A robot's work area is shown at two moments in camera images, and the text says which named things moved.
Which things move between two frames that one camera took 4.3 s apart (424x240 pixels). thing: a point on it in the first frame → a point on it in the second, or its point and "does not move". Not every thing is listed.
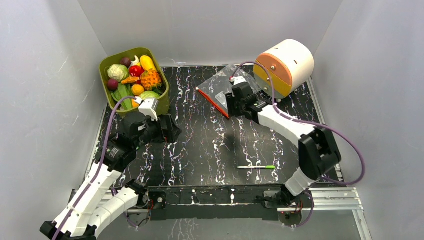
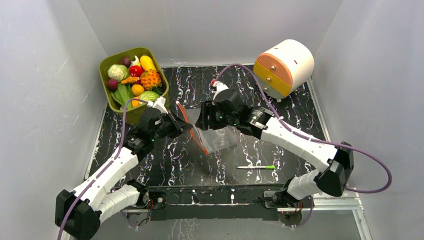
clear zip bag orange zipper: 216,88 → 210,140
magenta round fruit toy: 112,84 does not move
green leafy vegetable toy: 123,90 does not move
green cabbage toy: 149,94 does not move
